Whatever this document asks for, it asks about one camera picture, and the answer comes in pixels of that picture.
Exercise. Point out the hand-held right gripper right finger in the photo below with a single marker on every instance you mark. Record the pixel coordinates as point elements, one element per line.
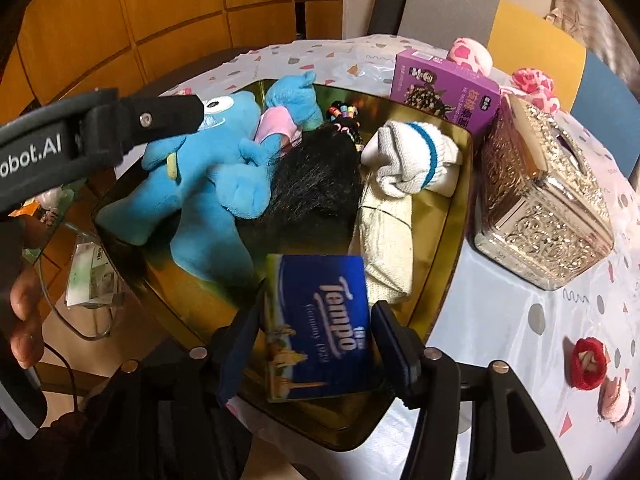
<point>395,345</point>

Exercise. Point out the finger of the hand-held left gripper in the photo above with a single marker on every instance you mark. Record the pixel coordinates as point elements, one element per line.
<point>150,117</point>

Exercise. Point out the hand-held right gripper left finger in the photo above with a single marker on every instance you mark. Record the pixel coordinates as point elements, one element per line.
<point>245,345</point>

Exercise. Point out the blue tissue packet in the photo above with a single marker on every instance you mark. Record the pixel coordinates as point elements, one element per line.
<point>315,325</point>

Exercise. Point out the blue plush toy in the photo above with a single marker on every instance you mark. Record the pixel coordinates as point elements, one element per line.
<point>210,180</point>

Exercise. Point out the cream knitted cloth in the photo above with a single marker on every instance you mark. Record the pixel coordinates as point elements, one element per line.
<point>385,245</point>

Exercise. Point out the gold tray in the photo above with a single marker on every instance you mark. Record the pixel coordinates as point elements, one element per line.
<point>445,240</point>

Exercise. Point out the black beaded hairpiece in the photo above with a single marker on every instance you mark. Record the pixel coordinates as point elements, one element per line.
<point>310,185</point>

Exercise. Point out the white sock with blue stripe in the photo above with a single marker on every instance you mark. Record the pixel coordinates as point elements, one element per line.
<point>400,160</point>

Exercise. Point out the person's left hand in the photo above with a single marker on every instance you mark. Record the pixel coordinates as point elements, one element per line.
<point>25,310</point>

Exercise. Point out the patterned plastic tablecloth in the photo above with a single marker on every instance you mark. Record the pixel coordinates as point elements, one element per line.
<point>500,320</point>

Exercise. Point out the wooden cabinet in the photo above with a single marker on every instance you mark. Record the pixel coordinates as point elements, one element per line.
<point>175,5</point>

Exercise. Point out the red scrunchie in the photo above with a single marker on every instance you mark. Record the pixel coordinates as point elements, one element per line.
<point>587,365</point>

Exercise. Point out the silver embossed tissue box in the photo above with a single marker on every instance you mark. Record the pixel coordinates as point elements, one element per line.
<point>535,200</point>

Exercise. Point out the pink macaron toy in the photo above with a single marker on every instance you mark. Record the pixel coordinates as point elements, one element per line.
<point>615,402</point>

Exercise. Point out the purple printed box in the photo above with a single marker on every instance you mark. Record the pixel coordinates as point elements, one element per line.
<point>440,85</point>

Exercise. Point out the grey yellow blue chair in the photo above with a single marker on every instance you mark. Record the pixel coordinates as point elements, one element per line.
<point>540,40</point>

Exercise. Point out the patterned curtain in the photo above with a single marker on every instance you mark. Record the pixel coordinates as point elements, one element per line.
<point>600,10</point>

